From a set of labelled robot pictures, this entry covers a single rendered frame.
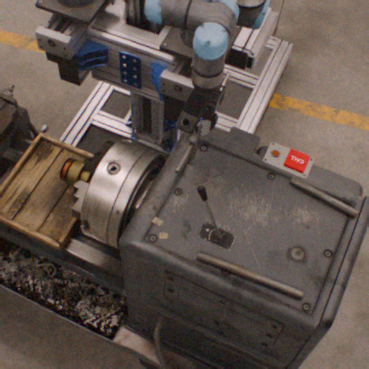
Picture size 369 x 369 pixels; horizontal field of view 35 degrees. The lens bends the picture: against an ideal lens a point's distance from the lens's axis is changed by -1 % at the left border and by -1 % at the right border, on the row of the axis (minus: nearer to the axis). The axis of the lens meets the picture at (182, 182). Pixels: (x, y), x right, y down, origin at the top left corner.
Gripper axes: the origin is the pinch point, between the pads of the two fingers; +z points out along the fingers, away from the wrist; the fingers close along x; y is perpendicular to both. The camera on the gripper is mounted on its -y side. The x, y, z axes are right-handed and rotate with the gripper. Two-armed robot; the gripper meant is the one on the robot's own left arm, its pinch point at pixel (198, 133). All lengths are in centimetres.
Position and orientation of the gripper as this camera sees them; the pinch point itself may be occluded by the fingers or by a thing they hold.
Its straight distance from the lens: 161.7
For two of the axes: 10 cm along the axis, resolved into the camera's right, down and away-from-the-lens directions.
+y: 4.3, -7.6, 4.9
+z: -0.4, 5.2, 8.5
